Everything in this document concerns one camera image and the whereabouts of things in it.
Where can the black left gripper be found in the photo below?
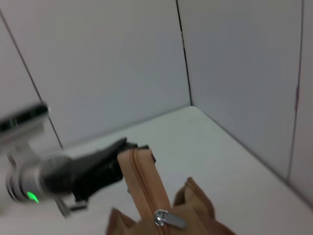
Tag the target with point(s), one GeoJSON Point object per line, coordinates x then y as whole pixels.
{"type": "Point", "coordinates": [97, 169]}

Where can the silver metal zipper pull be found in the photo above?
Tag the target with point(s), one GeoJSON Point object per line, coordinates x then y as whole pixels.
{"type": "Point", "coordinates": [168, 218]}

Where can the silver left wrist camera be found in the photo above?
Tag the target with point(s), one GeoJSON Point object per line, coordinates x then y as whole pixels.
{"type": "Point", "coordinates": [22, 122]}

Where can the khaki canvas food bag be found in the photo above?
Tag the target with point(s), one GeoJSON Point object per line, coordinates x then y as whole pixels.
{"type": "Point", "coordinates": [151, 191]}

